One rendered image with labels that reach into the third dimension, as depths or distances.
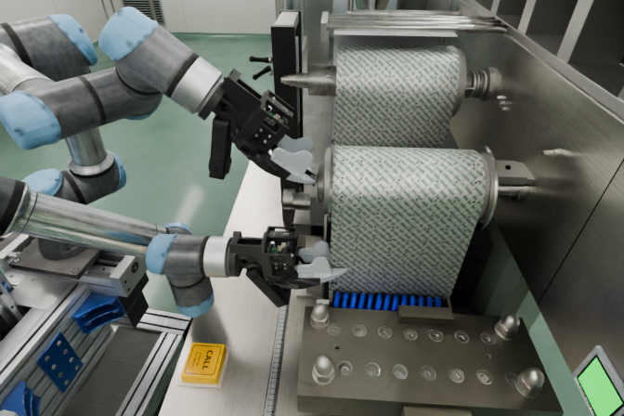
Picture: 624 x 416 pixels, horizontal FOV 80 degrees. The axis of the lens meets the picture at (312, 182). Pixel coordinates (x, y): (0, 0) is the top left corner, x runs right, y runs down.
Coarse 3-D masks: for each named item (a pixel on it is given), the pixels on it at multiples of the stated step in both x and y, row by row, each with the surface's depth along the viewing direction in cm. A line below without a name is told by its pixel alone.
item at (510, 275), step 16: (448, 128) 104; (448, 144) 104; (496, 224) 73; (496, 240) 72; (496, 256) 72; (512, 256) 66; (496, 272) 72; (512, 272) 69; (480, 288) 79; (496, 288) 72; (512, 288) 71; (480, 304) 79; (496, 304) 75
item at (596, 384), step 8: (592, 368) 44; (600, 368) 43; (584, 376) 45; (592, 376) 44; (600, 376) 42; (584, 384) 45; (592, 384) 44; (600, 384) 42; (608, 384) 41; (592, 392) 44; (600, 392) 42; (608, 392) 41; (616, 392) 40; (592, 400) 44; (600, 400) 42; (608, 400) 41; (616, 400) 40; (600, 408) 42; (608, 408) 41; (616, 408) 40
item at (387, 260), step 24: (336, 240) 64; (360, 240) 64; (384, 240) 64; (408, 240) 63; (432, 240) 63; (456, 240) 63; (336, 264) 68; (360, 264) 67; (384, 264) 67; (408, 264) 67; (432, 264) 66; (456, 264) 66; (336, 288) 72; (360, 288) 72; (384, 288) 71; (408, 288) 71; (432, 288) 70
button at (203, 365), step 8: (192, 344) 75; (200, 344) 75; (208, 344) 75; (216, 344) 75; (224, 344) 75; (192, 352) 73; (200, 352) 73; (208, 352) 73; (216, 352) 73; (224, 352) 74; (192, 360) 72; (200, 360) 72; (208, 360) 72; (216, 360) 72; (184, 368) 71; (192, 368) 71; (200, 368) 71; (208, 368) 71; (216, 368) 71; (184, 376) 70; (192, 376) 70; (200, 376) 70; (208, 376) 70; (216, 376) 70
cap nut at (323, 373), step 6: (318, 360) 57; (324, 360) 57; (330, 360) 57; (318, 366) 57; (324, 366) 56; (330, 366) 57; (312, 372) 59; (318, 372) 57; (324, 372) 57; (330, 372) 58; (318, 378) 58; (324, 378) 57; (330, 378) 58; (324, 384) 58
